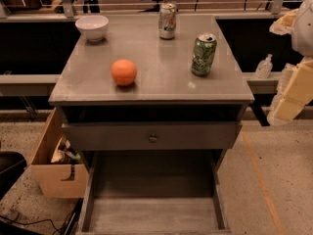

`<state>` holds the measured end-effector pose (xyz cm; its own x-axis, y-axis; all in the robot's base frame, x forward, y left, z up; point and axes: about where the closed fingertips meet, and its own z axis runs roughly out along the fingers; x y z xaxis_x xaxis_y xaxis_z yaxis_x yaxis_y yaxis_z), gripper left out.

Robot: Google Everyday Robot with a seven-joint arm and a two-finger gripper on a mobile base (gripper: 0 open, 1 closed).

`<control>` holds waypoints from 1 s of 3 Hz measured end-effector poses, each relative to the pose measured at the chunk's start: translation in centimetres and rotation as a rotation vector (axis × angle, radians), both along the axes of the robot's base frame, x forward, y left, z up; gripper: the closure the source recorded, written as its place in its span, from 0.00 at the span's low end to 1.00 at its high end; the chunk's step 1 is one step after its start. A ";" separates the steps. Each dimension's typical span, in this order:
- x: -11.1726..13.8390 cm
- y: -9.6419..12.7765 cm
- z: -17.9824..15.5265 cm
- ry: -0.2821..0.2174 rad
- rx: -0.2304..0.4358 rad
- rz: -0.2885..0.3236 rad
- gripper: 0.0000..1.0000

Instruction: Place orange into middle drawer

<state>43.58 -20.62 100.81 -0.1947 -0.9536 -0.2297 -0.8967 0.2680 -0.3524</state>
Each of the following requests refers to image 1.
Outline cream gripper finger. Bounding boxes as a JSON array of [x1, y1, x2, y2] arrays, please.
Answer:
[[267, 60, 313, 125], [269, 9, 298, 35]]

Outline orange fruit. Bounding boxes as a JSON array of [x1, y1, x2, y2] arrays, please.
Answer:
[[111, 60, 137, 86]]

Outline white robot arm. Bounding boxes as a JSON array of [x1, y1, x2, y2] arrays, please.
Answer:
[[267, 0, 313, 125]]

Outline grey drawer cabinet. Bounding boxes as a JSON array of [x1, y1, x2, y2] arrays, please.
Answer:
[[48, 14, 255, 181]]

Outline open grey middle drawer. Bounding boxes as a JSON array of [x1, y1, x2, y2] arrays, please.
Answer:
[[76, 151, 233, 235]]

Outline grey top drawer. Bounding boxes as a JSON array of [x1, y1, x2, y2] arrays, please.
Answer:
[[63, 122, 241, 151]]

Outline clear sanitizer bottle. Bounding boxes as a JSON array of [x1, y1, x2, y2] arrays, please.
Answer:
[[255, 54, 273, 79]]

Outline green soda can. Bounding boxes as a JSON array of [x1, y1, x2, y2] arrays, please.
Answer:
[[191, 32, 217, 76]]

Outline white soda can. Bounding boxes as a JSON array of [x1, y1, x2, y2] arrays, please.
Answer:
[[158, 3, 176, 39]]

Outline white ceramic bowl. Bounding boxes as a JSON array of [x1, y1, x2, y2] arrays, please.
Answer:
[[75, 15, 109, 42]]

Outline wooden crate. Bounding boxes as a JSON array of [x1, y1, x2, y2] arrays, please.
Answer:
[[30, 110, 89, 198]]

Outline grey metal railing bench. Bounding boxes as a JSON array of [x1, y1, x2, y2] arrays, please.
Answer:
[[0, 74, 59, 97]]

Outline black office chair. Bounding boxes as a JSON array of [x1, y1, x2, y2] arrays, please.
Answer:
[[0, 151, 27, 200]]

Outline black cable on floor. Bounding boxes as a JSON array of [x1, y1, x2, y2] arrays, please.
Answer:
[[0, 212, 76, 235]]

